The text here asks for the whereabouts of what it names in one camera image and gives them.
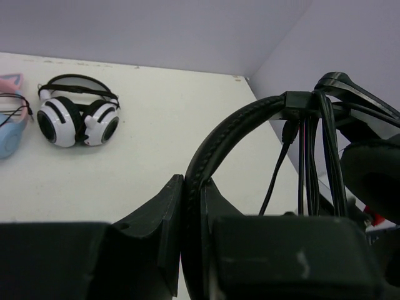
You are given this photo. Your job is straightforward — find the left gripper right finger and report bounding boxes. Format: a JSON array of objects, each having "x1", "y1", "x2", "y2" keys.
[{"x1": 200, "y1": 178, "x2": 243, "y2": 299}]

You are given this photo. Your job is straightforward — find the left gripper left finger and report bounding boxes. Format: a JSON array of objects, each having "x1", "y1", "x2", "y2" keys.
[{"x1": 113, "y1": 174, "x2": 184, "y2": 298}]

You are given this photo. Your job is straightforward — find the black headset with cable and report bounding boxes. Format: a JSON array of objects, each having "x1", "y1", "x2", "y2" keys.
[{"x1": 181, "y1": 72, "x2": 399, "y2": 299}]

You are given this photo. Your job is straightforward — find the white black striped headphones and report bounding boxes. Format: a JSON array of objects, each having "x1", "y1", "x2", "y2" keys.
[{"x1": 37, "y1": 74, "x2": 121, "y2": 148}]

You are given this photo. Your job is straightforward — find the blue pink cat-ear headphones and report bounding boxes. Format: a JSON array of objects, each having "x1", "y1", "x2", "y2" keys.
[{"x1": 1, "y1": 72, "x2": 33, "y2": 159}]

